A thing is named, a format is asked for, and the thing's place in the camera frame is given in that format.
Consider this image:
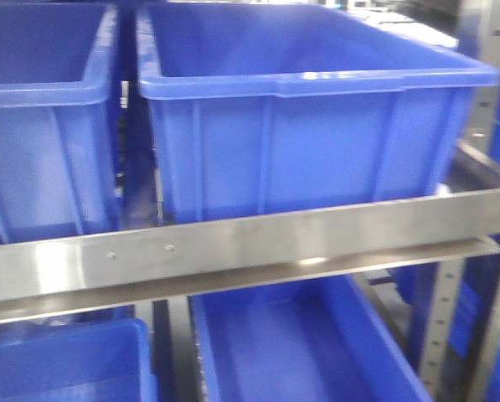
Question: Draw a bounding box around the blue plastic bin right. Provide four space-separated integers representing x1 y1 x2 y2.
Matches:
136 3 499 223

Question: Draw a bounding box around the blue lower bin right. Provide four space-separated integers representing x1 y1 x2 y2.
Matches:
189 276 430 401

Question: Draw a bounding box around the blue plastic bin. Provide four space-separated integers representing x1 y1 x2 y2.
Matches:
0 2 121 245
136 3 499 223

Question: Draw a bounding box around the blue lower bin left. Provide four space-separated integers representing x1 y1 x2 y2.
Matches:
0 318 157 401

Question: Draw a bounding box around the steel shelf front beam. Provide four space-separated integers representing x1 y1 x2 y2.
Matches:
0 188 500 323

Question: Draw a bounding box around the blue plastic bin left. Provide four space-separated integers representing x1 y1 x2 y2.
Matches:
0 2 121 245

